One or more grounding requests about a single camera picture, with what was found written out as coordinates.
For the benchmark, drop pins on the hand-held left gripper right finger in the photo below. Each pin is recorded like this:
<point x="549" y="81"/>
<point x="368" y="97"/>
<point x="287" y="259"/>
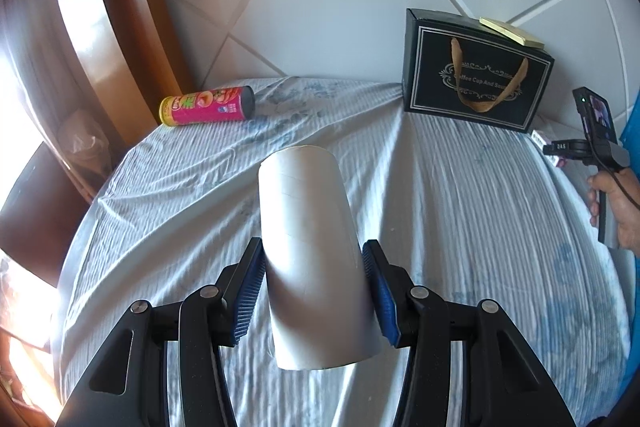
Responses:
<point x="385" y="302"/>

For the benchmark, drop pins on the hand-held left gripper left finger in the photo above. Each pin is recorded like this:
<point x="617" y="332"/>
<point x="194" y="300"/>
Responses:
<point x="247" y="297"/>

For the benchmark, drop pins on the white cardboard tube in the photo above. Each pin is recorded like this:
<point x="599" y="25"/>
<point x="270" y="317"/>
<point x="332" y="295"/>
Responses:
<point x="310" y="232"/>

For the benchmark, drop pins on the person's right hand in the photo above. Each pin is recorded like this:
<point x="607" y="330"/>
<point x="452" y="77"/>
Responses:
<point x="627" y="207"/>

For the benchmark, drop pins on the pink tissue packet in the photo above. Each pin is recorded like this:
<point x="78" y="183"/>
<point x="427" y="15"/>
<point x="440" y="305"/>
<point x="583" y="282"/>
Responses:
<point x="542" y="139"/>

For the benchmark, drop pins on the yellow notepad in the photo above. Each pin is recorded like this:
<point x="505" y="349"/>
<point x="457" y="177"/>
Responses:
<point x="510" y="32"/>

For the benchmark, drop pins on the pink chips can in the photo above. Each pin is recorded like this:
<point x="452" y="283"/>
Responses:
<point x="210" y="107"/>

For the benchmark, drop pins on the black gift bag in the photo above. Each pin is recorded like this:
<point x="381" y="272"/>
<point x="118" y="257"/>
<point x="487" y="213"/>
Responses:
<point x="430" y="72"/>

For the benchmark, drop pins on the dark wooden nightstand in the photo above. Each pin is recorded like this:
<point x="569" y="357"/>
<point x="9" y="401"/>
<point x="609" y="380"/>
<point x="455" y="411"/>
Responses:
<point x="40" y="207"/>

